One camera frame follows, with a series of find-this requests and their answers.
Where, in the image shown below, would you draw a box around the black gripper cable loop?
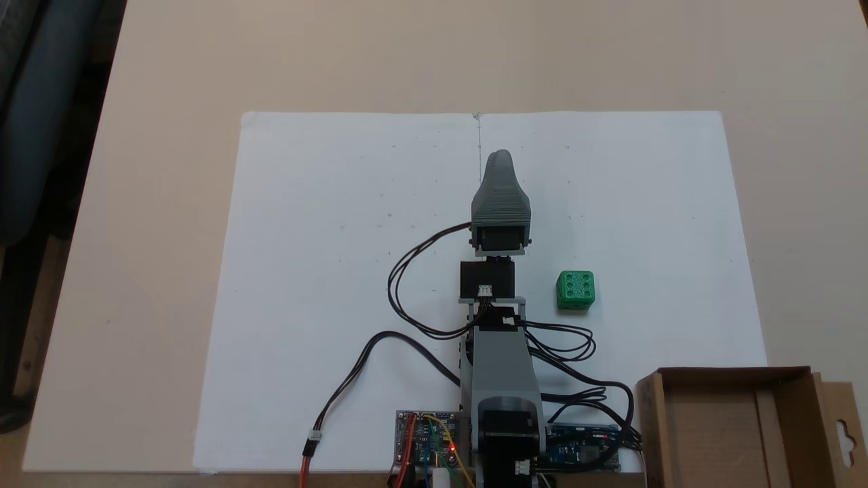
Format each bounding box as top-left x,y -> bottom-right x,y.
387,222 -> 477,340

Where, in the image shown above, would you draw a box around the circuit board with coloured wires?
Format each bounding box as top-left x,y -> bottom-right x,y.
395,409 -> 470,470

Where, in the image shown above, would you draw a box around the brown cardboard box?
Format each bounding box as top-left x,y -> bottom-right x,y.
635,366 -> 868,488

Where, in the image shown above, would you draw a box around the blue circuit board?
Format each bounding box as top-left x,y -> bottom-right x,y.
545,423 -> 623,472

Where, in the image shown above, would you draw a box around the red orange wire pair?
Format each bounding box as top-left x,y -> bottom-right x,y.
300,439 -> 321,488

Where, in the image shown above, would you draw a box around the green die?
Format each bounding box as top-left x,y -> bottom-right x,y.
556,270 -> 596,313

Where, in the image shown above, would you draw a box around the black cable bundle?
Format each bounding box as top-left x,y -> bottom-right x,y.
524,321 -> 644,453

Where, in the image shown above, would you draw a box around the white paper sheet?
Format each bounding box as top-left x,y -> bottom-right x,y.
475,110 -> 769,475
192,112 -> 481,475

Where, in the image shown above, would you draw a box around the coloured jumper wires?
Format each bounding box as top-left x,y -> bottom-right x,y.
422,412 -> 477,488

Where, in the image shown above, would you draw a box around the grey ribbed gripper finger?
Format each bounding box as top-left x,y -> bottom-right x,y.
471,150 -> 532,228

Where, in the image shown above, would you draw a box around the black cable with white connector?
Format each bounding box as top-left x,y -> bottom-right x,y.
302,330 -> 470,462

